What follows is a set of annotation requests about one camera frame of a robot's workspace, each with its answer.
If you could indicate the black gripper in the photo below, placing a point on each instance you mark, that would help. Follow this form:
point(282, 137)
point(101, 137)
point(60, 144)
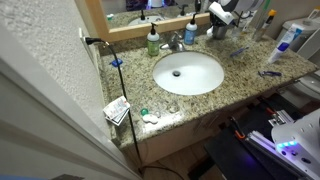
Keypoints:
point(220, 24)

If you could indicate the grey metal cup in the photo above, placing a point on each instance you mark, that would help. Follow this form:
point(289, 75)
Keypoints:
point(222, 34)

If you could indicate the small white toothpaste tube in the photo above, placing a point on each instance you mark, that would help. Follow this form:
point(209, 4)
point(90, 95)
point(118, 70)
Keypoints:
point(210, 32)

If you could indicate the blue toothbrush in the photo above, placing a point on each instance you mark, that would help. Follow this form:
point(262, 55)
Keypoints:
point(239, 52)

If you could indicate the brown sunscreen bottle orange cap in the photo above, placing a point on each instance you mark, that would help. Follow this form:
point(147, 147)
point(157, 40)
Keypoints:
point(261, 30)

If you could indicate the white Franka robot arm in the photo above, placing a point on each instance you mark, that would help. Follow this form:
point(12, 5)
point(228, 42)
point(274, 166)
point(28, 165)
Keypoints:
point(300, 140)

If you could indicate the blue soap pump bottle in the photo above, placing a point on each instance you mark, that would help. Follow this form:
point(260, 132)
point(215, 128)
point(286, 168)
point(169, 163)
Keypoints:
point(190, 35)

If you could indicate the chrome sink faucet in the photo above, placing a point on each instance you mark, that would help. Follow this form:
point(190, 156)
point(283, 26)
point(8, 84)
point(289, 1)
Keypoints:
point(174, 42)

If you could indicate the white oval sink basin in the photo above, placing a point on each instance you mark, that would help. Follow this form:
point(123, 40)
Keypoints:
point(188, 73)

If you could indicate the blue razor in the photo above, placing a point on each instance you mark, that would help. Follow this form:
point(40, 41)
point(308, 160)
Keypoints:
point(270, 73)

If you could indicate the green soap pump bottle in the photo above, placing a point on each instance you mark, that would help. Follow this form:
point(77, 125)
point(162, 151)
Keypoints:
point(153, 45)

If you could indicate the tall white tube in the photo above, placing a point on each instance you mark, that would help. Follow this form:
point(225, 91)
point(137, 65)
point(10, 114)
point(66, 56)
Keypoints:
point(291, 35)

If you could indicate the white toilet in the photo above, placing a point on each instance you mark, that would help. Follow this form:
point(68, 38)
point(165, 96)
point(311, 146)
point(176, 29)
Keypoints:
point(311, 43)

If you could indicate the clear round plastic lid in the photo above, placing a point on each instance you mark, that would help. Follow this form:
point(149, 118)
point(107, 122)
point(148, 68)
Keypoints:
point(173, 108)

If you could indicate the black and orange clamp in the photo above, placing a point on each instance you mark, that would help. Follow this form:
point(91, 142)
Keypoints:
point(238, 130)
point(270, 111)

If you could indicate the small blue plastic object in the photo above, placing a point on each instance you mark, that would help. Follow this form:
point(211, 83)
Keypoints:
point(116, 62)

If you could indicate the green lens case cap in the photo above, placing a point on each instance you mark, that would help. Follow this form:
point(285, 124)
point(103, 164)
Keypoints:
point(144, 112)

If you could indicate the white contact lens case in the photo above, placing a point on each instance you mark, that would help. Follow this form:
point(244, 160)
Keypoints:
point(150, 118)

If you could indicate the wood framed mirror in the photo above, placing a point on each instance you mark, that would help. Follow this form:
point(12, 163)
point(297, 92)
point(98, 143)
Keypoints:
point(100, 20)

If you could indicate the light wood vanity cabinet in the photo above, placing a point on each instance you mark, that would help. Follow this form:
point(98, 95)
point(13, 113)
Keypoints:
point(173, 140)

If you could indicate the black robot cart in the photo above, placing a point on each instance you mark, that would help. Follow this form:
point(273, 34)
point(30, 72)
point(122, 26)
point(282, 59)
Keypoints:
point(230, 156)

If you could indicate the white paper cards stack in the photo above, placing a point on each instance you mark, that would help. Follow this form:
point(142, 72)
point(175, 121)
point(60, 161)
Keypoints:
point(116, 109)

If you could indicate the aluminium robot base mount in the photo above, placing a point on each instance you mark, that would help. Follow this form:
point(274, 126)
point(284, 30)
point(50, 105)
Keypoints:
point(263, 140)

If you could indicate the white wall outlet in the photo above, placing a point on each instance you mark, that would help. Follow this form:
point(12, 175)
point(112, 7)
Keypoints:
point(82, 36)

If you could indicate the white door frame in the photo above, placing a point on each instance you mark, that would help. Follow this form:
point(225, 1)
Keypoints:
point(50, 126)

